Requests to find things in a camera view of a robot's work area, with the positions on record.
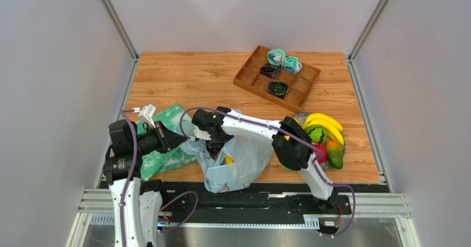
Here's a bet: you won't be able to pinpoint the aluminium frame rail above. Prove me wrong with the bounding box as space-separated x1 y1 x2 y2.
66 187 420 247

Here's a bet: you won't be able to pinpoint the speckled round plate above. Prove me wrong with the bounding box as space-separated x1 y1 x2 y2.
292 112 346 170

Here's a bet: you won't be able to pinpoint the yellow fake banana bunch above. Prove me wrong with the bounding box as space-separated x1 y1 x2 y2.
302 113 345 146

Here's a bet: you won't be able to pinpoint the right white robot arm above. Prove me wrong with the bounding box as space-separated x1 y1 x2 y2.
192 107 338 212

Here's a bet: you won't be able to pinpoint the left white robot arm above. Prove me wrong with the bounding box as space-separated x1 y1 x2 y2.
103 120 187 246

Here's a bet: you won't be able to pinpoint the green white folded cloth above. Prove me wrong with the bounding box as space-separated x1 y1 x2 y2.
137 104 196 181

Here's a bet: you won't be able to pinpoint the teal white rolled sock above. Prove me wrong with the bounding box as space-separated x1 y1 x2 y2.
267 49 286 67
283 56 303 74

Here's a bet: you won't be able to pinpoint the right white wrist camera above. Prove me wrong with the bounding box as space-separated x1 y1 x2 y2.
193 125 211 141

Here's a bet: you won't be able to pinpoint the dark red fake grapes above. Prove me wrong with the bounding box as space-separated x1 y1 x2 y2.
208 149 221 161

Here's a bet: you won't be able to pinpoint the brown wooden compartment tray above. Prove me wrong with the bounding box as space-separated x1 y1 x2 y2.
233 45 321 113

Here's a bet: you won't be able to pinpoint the green fake watermelon ball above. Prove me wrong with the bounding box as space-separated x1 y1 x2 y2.
306 125 328 145

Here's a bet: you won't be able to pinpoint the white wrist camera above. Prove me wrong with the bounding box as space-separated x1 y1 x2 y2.
193 125 211 141
131 103 156 128

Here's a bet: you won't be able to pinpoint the black item in tray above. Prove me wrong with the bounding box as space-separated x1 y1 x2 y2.
259 64 281 80

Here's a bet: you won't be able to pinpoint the red green fake mango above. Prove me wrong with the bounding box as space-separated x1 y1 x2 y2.
325 140 343 169

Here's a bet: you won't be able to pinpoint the single yellow fake banana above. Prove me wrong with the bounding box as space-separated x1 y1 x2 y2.
224 155 234 165

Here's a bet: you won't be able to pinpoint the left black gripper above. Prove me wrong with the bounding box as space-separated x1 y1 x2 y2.
131 120 186 156

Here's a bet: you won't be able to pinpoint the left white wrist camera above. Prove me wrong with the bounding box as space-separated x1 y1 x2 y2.
131 103 156 128

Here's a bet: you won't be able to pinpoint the pink fake dragon fruit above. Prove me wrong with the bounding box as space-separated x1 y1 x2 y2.
312 143 327 165

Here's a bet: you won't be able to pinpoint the translucent printed plastic bag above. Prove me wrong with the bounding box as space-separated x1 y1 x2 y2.
175 109 277 193

